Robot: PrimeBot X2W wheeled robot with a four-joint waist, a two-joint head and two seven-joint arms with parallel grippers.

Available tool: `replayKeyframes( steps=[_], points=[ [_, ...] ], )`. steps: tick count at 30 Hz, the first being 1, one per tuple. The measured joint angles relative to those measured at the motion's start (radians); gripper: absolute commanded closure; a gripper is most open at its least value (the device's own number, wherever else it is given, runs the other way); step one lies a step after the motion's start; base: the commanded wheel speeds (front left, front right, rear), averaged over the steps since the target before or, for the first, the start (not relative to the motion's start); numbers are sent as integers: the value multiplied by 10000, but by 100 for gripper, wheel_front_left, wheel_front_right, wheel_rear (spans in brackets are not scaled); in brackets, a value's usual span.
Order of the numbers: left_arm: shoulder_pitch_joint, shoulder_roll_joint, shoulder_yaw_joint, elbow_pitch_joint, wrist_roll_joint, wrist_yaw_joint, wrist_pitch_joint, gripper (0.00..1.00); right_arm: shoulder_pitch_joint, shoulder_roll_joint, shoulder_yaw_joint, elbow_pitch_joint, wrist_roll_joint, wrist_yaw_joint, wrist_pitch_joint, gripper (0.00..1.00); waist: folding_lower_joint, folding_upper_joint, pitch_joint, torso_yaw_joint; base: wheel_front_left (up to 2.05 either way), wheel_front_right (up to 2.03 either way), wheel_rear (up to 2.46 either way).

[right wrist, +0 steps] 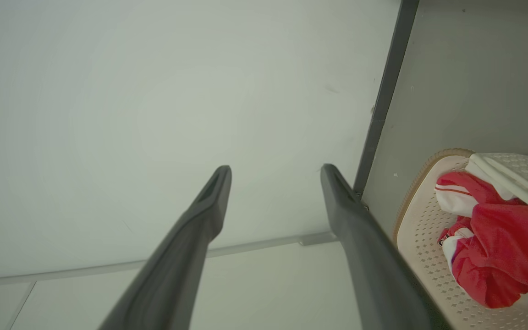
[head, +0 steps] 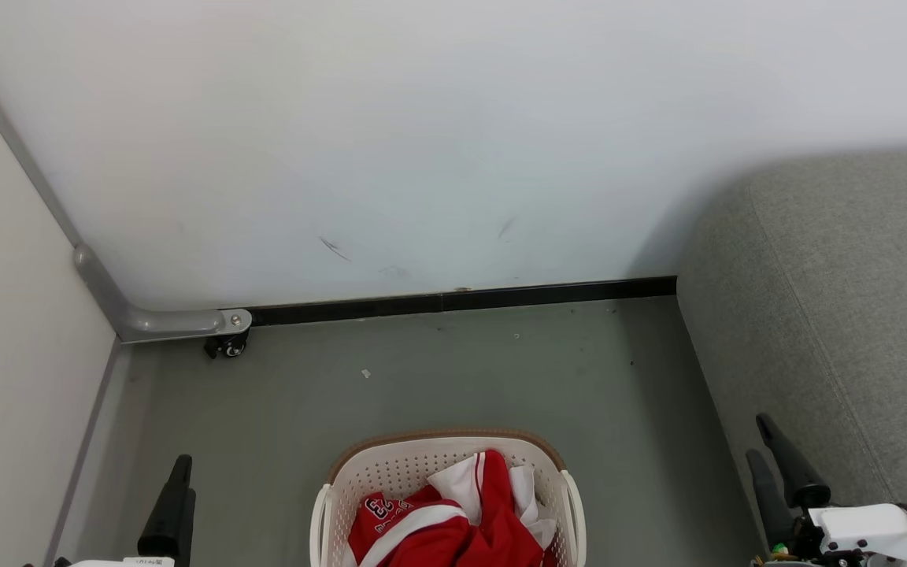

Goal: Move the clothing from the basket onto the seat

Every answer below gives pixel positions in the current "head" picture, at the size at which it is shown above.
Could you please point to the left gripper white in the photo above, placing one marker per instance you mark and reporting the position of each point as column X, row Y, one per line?
column 131, row 562

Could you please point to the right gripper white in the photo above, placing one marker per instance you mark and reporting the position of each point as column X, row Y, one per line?
column 863, row 528

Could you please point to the red shorts with number 23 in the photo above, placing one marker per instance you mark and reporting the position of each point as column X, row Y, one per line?
column 414, row 539

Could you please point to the red white jersey black letters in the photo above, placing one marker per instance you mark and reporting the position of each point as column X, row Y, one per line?
column 493, row 492

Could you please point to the grey fabric sofa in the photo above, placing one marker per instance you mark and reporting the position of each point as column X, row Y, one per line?
column 839, row 299

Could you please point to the black caster wheel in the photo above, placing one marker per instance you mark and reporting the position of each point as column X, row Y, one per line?
column 229, row 346

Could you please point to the grey metal partition foot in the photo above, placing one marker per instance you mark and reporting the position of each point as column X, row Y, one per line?
column 162, row 323

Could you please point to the white perforated laundry basket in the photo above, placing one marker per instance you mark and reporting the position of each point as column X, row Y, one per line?
column 390, row 472

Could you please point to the black baseboard strip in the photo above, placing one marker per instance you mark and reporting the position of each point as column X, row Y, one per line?
column 461, row 301

